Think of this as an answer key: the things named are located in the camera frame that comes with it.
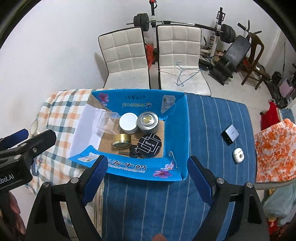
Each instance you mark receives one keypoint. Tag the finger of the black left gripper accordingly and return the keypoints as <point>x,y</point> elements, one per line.
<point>37,144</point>
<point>13,139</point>

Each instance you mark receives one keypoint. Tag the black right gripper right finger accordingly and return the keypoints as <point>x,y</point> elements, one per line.
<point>247,220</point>

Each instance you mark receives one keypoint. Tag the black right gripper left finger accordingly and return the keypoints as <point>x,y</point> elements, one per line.
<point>46,219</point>

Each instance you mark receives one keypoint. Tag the clear plastic square container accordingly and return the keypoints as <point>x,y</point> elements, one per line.
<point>108,122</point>

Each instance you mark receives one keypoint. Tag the black car key with keyring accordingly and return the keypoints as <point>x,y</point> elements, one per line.
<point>133,152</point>

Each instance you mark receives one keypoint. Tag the teal fabric pile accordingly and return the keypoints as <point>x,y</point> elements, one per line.
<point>281,205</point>

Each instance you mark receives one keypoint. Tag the plaid orange blue cloth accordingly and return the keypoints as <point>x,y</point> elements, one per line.
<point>61,113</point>

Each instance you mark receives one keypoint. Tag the white earbuds case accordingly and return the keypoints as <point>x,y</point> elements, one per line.
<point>238,155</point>

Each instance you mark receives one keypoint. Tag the orange white floral cushion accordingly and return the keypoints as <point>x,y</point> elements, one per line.
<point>275,149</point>

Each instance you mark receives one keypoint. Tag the black silver charger block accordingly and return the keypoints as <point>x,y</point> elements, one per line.
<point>230,134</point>

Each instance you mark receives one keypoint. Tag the white round tin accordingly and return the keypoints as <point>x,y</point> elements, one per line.
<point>128,123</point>

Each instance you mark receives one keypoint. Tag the silver round tin gold emblem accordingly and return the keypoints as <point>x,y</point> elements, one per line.
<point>148,122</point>

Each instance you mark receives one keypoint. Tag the black round patterned tin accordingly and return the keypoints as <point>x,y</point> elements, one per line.
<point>149,145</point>

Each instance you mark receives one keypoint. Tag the white padded chair left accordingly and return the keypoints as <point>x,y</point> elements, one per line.
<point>125,58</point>

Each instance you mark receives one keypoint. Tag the white padded chair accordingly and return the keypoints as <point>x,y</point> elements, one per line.
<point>125,58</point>
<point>180,43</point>

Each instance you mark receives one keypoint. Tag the red bag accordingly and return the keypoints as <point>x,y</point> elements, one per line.
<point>150,54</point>

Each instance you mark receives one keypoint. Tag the black weight bench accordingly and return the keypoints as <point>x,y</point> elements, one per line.
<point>231,60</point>

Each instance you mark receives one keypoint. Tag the white padded chair right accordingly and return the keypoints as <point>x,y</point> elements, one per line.
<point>180,43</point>

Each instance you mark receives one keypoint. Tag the brown wooden chair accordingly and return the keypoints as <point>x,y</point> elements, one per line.
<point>250,65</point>

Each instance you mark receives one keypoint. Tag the barbell with black plates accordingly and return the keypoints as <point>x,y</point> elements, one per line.
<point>225,32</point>

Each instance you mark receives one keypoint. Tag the blue wire clothes hanger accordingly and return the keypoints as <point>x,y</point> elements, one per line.
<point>184,73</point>

